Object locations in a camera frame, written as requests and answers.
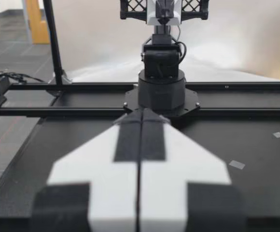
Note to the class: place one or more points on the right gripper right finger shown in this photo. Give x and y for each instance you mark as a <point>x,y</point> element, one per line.
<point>173,193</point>

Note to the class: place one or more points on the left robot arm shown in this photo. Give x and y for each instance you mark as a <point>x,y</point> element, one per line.
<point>161,91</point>

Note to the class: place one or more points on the yellow wooden furniture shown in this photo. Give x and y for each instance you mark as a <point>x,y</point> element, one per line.
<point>38,29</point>

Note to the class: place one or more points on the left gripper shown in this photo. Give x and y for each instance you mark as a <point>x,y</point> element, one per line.
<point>132,7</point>

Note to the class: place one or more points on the black frame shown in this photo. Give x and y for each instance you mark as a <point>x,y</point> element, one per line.
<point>82,85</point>

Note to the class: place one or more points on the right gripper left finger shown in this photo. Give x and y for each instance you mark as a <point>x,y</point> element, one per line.
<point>106,193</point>

